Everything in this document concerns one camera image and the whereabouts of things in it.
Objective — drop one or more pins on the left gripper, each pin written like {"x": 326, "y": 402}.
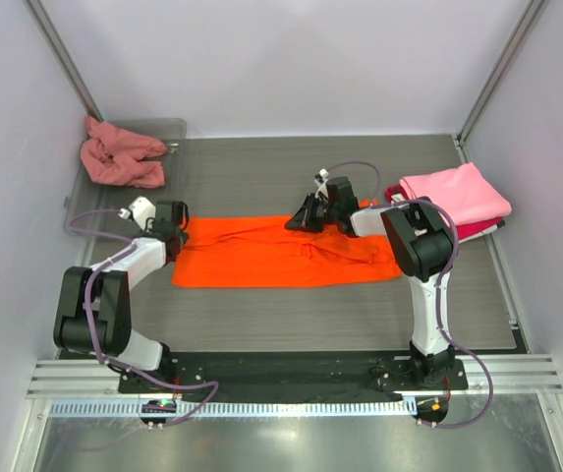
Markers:
{"x": 184, "y": 236}

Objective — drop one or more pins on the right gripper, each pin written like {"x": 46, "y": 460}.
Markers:
{"x": 305, "y": 219}

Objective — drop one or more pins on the orange t shirt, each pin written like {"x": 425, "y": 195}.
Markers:
{"x": 259, "y": 252}

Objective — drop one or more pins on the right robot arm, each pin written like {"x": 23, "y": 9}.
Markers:
{"x": 424, "y": 247}

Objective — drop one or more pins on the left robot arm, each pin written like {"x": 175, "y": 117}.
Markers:
{"x": 94, "y": 312}

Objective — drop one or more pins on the salmon pink crumpled t shirt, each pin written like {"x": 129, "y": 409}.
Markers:
{"x": 114, "y": 156}

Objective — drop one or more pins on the magenta folded t shirt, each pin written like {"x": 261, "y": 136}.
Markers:
{"x": 466, "y": 232}

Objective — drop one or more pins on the light pink folded t shirt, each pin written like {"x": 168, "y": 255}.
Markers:
{"x": 462, "y": 192}

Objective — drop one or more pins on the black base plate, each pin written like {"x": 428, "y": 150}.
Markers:
{"x": 240, "y": 373}

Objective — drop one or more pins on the slotted cable duct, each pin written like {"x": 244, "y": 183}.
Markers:
{"x": 162, "y": 408}

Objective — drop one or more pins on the left frame post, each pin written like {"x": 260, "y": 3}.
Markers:
{"x": 63, "y": 57}

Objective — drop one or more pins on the frame post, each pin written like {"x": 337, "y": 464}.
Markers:
{"x": 509, "y": 53}
{"x": 63, "y": 57}

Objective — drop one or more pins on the right frame post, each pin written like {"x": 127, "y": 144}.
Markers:
{"x": 509, "y": 53}

